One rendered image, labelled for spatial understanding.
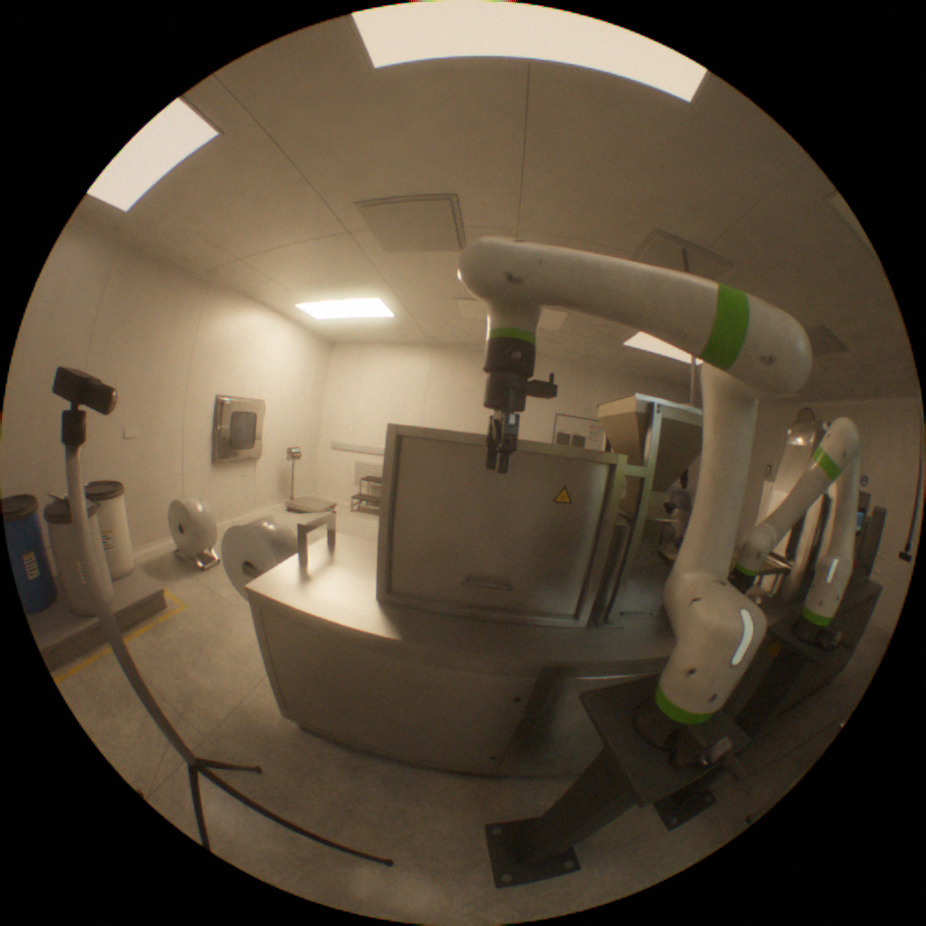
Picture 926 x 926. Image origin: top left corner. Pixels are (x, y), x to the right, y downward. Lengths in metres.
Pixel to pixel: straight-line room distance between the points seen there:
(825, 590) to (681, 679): 0.70
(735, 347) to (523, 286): 0.28
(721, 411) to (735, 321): 0.20
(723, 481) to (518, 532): 0.55
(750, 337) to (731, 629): 0.35
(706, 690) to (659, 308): 0.50
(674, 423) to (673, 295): 0.65
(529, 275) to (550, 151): 1.30
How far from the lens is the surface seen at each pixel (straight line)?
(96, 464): 3.11
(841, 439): 1.10
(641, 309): 0.40
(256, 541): 1.37
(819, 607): 1.12
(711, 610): 0.47
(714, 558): 0.58
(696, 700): 0.51
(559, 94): 1.50
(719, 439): 0.57
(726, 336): 0.41
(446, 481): 0.83
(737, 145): 1.71
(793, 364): 0.45
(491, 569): 0.89
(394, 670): 0.93
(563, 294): 0.42
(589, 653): 0.91
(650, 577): 1.13
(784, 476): 1.82
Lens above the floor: 1.34
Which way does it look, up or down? 6 degrees down
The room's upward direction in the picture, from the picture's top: 7 degrees clockwise
